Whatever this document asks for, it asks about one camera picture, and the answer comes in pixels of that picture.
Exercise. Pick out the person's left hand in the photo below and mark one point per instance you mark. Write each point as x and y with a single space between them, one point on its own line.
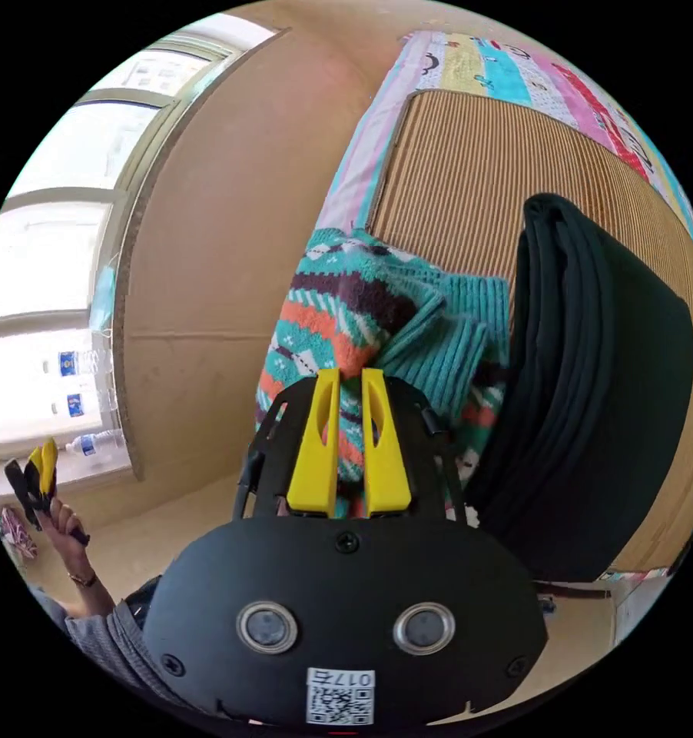
64 542

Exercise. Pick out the green patterned knit sweater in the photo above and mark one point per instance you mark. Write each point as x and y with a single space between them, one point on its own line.
346 323

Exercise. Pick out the window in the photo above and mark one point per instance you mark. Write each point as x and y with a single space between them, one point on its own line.
64 230

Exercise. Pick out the dark green folded garment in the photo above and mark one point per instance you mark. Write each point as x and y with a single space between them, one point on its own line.
600 375

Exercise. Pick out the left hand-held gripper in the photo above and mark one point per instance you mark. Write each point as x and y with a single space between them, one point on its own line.
32 496

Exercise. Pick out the light blue face mask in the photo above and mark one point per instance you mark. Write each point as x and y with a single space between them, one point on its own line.
102 302

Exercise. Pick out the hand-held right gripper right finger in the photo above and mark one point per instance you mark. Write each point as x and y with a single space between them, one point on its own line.
384 467

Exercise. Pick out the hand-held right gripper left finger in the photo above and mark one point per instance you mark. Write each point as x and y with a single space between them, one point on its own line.
315 461

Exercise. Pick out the person's left forearm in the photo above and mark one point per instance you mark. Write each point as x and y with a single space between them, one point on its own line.
99 628

